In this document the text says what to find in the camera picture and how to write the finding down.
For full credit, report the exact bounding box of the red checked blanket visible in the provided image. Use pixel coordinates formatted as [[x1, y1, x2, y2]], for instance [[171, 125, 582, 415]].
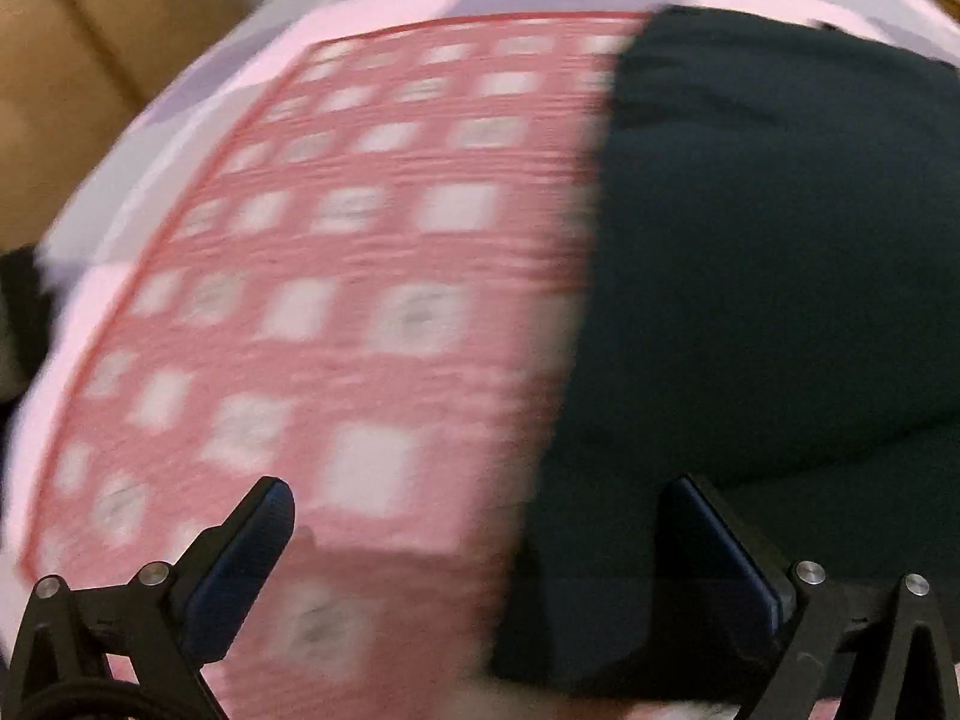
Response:
[[15, 11, 653, 720]]

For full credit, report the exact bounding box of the dark cloth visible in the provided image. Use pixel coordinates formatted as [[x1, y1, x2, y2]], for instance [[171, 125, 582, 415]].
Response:
[[0, 244, 59, 400]]

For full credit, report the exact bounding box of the dark green garment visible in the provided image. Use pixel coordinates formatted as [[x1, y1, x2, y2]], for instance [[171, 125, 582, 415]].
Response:
[[491, 6, 960, 707]]

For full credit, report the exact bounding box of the wooden wardrobe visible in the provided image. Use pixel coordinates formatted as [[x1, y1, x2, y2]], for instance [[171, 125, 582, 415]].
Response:
[[0, 0, 252, 250]]

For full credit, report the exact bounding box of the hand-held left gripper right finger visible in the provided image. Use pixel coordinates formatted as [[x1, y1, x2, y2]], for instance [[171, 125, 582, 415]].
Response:
[[656, 474, 960, 720]]

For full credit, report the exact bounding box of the pink purple checked bed sheet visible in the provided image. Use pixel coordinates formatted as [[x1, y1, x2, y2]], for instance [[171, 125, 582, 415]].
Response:
[[0, 0, 960, 593]]

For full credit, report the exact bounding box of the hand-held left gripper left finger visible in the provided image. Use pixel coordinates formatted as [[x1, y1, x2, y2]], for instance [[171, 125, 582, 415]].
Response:
[[0, 476, 297, 720]]

